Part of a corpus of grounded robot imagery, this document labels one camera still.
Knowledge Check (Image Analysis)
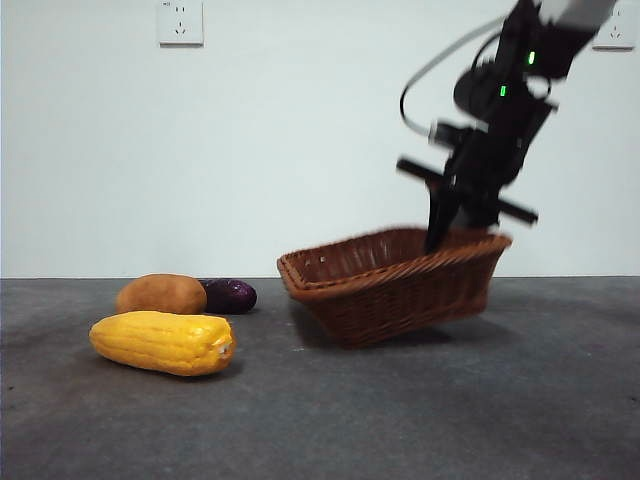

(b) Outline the brown potato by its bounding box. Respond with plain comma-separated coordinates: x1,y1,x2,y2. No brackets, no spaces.
115,273,208,316

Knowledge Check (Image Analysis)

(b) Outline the white wall socket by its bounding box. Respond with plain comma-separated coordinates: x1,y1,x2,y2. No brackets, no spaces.
592,9,629,52
158,0,205,49

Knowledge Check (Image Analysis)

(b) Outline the thin right camera cable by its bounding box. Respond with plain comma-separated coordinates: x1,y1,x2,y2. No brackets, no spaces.
398,14,509,139

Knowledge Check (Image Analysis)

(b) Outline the purple eggplant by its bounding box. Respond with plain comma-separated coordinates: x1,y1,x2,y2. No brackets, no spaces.
198,278,258,316

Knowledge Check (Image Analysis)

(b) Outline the brown wicker basket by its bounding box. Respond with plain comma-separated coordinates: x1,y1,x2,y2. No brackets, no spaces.
276,227,514,350

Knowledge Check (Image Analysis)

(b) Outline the yellow corn cob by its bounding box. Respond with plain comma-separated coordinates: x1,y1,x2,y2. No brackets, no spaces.
88,310,237,377

